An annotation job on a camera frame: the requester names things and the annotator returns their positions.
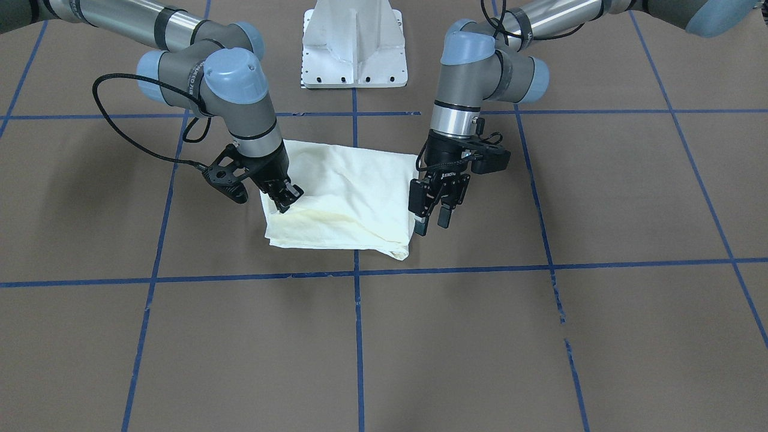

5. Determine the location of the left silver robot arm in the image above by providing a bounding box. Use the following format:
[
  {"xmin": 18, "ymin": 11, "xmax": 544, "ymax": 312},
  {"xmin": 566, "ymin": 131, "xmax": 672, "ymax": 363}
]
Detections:
[{"xmin": 409, "ymin": 1, "xmax": 754, "ymax": 236}]

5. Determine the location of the cream long-sleeve cat shirt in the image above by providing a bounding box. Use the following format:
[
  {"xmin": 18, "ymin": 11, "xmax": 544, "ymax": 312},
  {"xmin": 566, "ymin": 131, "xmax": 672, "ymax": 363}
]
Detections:
[{"xmin": 262, "ymin": 140, "xmax": 417, "ymax": 260}]

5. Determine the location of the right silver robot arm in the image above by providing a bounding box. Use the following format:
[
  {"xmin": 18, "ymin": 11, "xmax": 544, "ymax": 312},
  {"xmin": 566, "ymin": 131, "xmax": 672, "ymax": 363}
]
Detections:
[{"xmin": 2, "ymin": 1, "xmax": 304, "ymax": 212}]

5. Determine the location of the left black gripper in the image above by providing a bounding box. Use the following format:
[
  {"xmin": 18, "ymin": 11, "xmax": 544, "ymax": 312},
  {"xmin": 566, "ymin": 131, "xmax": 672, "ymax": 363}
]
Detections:
[{"xmin": 408, "ymin": 130, "xmax": 478, "ymax": 237}]

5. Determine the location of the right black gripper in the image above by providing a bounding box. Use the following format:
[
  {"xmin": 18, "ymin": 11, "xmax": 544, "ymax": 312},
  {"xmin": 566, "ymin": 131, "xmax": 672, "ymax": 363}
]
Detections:
[{"xmin": 238, "ymin": 144, "xmax": 304, "ymax": 214}]

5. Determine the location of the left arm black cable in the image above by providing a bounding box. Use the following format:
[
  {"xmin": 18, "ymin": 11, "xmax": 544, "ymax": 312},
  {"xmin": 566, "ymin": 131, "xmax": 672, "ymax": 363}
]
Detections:
[{"xmin": 480, "ymin": 0, "xmax": 586, "ymax": 43}]

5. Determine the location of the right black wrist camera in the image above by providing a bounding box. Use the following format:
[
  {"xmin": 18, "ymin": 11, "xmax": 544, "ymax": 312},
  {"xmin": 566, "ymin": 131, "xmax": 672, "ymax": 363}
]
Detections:
[{"xmin": 202, "ymin": 144, "xmax": 251, "ymax": 204}]

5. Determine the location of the white camera mast base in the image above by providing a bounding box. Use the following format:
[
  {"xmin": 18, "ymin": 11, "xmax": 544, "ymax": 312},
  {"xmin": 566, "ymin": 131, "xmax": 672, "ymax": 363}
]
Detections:
[{"xmin": 300, "ymin": 1, "xmax": 409, "ymax": 89}]

